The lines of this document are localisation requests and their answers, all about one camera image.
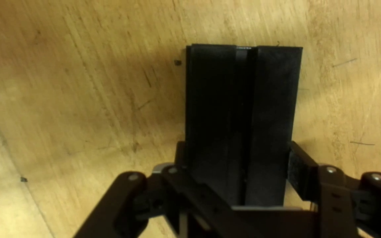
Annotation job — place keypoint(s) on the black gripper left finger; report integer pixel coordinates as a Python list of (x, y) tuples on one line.
[(124, 206)]

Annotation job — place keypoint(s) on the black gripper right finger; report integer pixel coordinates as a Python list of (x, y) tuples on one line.
[(340, 198)]

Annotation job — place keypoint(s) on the short black grooved piece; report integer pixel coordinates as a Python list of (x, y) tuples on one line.
[(217, 109)]

